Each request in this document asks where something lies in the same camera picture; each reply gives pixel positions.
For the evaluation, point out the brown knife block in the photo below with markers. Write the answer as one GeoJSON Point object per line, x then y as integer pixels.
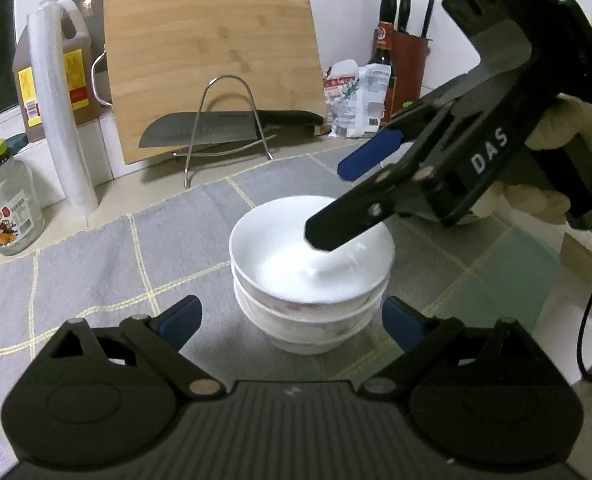
{"type": "Point", "coordinates": [408, 70]}

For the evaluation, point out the white bowl pink floral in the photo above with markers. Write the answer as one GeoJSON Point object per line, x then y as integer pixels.
{"type": "Point", "coordinates": [306, 345]}
{"type": "Point", "coordinates": [316, 317]}
{"type": "Point", "coordinates": [276, 260]}

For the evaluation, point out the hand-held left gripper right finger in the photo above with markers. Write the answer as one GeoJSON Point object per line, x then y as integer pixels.
{"type": "Point", "coordinates": [403, 322]}

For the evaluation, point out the dark oil bottle yellow cap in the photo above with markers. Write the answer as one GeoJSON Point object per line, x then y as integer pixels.
{"type": "Point", "coordinates": [78, 75]}

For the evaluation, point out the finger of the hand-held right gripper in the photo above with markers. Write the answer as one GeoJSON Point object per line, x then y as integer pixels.
{"type": "Point", "coordinates": [370, 155]}
{"type": "Point", "coordinates": [346, 220]}

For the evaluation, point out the person's right hand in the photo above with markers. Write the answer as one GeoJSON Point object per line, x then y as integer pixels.
{"type": "Point", "coordinates": [570, 120]}

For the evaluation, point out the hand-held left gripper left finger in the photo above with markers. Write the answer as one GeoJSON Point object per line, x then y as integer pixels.
{"type": "Point", "coordinates": [181, 320]}

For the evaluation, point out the wooden cutting board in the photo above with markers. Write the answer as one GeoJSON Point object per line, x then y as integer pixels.
{"type": "Point", "coordinates": [201, 60]}

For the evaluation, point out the grey and teal checked mat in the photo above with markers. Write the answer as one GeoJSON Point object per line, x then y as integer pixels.
{"type": "Point", "coordinates": [101, 270]}

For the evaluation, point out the white bag blue print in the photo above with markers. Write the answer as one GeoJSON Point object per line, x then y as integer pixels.
{"type": "Point", "coordinates": [370, 105]}

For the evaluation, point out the glass jar with printed lid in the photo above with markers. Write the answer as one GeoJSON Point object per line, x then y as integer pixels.
{"type": "Point", "coordinates": [6, 210]}

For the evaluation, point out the tall plastic wrap roll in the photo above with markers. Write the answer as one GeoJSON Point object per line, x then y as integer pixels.
{"type": "Point", "coordinates": [58, 110]}

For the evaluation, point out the dark sauce bottle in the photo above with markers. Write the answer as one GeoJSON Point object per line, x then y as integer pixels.
{"type": "Point", "coordinates": [383, 40]}

